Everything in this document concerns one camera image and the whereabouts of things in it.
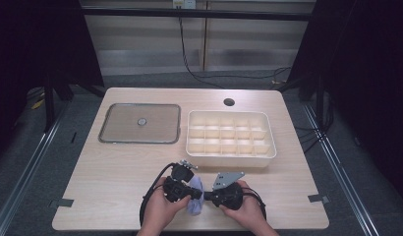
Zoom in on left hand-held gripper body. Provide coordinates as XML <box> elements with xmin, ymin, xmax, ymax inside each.
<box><xmin>162</xmin><ymin>159</ymin><xmax>204</xmax><ymax>204</ymax></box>

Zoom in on left hand-held gripper cable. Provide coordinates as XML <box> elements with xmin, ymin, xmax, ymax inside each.
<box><xmin>139</xmin><ymin>161</ymin><xmax>176</xmax><ymax>228</ymax></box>

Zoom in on black horizontal bar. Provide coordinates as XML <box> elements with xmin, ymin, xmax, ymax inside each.
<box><xmin>81</xmin><ymin>7</ymin><xmax>317</xmax><ymax>23</ymax></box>

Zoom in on black stand leg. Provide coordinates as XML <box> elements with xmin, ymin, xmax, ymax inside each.
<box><xmin>42</xmin><ymin>83</ymin><xmax>57</xmax><ymax>133</ymax></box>

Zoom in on grey tape strip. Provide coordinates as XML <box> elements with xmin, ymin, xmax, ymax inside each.
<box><xmin>307</xmin><ymin>193</ymin><xmax>330</xmax><ymax>205</ymax></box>
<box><xmin>48</xmin><ymin>198</ymin><xmax>75</xmax><ymax>209</ymax></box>

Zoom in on person's left hand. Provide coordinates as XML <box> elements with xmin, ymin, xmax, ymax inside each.
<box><xmin>136</xmin><ymin>176</ymin><xmax>193</xmax><ymax>236</ymax></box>

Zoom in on white wall socket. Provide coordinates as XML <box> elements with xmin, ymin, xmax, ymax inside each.
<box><xmin>172</xmin><ymin>0</ymin><xmax>198</xmax><ymax>10</ymax></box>

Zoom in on black curtain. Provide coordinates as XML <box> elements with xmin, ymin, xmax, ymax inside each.
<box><xmin>0</xmin><ymin>0</ymin><xmax>106</xmax><ymax>165</ymax></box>
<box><xmin>286</xmin><ymin>0</ymin><xmax>403</xmax><ymax>206</ymax></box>

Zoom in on light purple sock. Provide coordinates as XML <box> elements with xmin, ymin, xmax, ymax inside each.
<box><xmin>185</xmin><ymin>174</ymin><xmax>206</xmax><ymax>216</ymax></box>

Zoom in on white divided storage box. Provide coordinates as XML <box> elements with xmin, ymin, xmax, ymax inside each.
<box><xmin>185</xmin><ymin>109</ymin><xmax>278</xmax><ymax>169</ymax></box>

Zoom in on bundle of black floor cables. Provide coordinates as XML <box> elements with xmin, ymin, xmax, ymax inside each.
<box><xmin>293</xmin><ymin>91</ymin><xmax>335</xmax><ymax>154</ymax></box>

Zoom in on metal floor rail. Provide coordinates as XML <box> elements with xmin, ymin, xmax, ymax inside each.
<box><xmin>302</xmin><ymin>103</ymin><xmax>381</xmax><ymax>236</ymax></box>
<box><xmin>0</xmin><ymin>103</ymin><xmax>70</xmax><ymax>236</ymax></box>

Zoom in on person's right hand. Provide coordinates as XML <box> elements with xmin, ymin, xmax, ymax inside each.
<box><xmin>218</xmin><ymin>179</ymin><xmax>280</xmax><ymax>236</ymax></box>

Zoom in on clear lid with grey rim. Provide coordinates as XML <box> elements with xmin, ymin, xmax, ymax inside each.
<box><xmin>97</xmin><ymin>102</ymin><xmax>182</xmax><ymax>145</ymax></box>

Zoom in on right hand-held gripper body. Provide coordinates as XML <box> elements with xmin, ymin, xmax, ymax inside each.
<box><xmin>210</xmin><ymin>171</ymin><xmax>246</xmax><ymax>211</ymax></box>

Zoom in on black wall cable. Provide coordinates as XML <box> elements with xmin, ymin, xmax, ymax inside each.
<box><xmin>177</xmin><ymin>16</ymin><xmax>293</xmax><ymax>90</ymax></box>

